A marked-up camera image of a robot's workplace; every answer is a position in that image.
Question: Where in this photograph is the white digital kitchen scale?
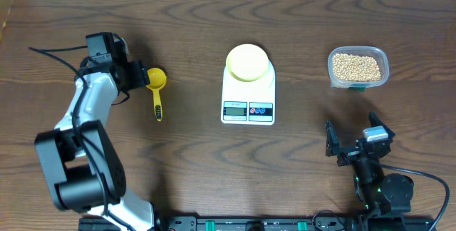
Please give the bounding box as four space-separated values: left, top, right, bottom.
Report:
220 61 276 125

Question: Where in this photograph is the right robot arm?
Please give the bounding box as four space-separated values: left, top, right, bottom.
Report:
325 112 414 216

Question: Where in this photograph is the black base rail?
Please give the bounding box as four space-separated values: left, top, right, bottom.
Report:
78 215 437 231

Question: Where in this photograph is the right black cable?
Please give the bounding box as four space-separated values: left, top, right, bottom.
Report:
377 162 451 231

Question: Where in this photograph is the yellow measuring scoop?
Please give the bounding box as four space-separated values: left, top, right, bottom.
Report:
146 68 167 121

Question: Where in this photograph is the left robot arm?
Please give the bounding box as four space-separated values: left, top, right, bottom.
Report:
34 41 167 230

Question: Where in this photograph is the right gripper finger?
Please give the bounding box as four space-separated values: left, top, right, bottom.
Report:
368 111 390 131
325 120 340 157

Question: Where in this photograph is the yellow plastic bowl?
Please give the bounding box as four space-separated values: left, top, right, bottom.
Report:
226 44 269 82

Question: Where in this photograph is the clear plastic container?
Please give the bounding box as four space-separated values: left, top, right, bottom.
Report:
328 46 390 91

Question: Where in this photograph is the pile of soybeans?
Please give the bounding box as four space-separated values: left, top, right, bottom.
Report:
332 53 381 82

